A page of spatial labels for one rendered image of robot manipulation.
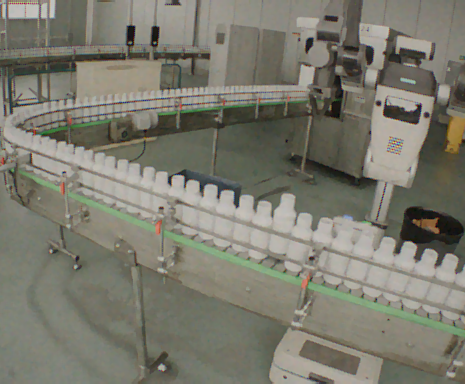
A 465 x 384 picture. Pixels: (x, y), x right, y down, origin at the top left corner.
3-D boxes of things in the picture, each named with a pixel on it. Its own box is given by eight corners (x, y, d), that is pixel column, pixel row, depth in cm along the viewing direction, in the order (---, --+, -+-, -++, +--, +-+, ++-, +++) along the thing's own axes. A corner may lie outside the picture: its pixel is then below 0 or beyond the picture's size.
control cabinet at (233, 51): (233, 113, 787) (241, 25, 711) (250, 118, 755) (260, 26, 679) (204, 116, 732) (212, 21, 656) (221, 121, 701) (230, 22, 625)
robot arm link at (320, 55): (348, 28, 91) (318, 24, 95) (341, 23, 81) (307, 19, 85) (343, 70, 96) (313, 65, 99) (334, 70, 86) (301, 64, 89)
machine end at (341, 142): (335, 144, 633) (352, 31, 553) (401, 168, 551) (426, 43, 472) (279, 158, 526) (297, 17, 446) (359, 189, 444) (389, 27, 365)
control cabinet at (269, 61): (260, 110, 847) (269, 29, 771) (277, 115, 816) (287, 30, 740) (236, 113, 792) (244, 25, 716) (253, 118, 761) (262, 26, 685)
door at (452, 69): (435, 122, 1082) (448, 59, 999) (435, 121, 1090) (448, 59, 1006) (464, 129, 1043) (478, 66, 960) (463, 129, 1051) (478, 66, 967)
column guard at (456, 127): (442, 150, 712) (454, 101, 668) (441, 146, 744) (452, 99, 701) (459, 155, 696) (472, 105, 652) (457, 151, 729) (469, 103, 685)
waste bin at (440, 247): (375, 302, 243) (402, 224, 217) (383, 271, 280) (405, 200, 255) (433, 320, 225) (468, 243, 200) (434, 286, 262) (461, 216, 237)
